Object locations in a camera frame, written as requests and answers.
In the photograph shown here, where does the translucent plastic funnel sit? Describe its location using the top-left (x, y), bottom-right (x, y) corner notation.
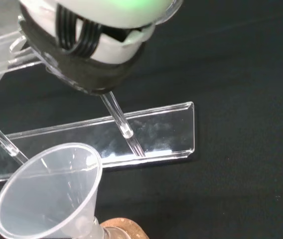
top-left (0, 142), bottom-right (103, 239)

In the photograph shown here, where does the round-bottom glass flask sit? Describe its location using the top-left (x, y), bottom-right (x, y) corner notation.
top-left (91, 219), bottom-right (124, 239)

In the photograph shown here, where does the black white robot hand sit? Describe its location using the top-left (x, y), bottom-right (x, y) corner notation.
top-left (18, 0), bottom-right (174, 96)

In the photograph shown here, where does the clear acrylic funnel stand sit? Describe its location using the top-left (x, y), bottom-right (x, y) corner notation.
top-left (0, 29), bottom-right (196, 186)

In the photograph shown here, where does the cork ring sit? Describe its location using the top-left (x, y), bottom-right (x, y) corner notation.
top-left (100, 217), bottom-right (148, 239)

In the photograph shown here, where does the black table cloth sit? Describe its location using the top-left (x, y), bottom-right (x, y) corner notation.
top-left (0, 0), bottom-right (283, 239)

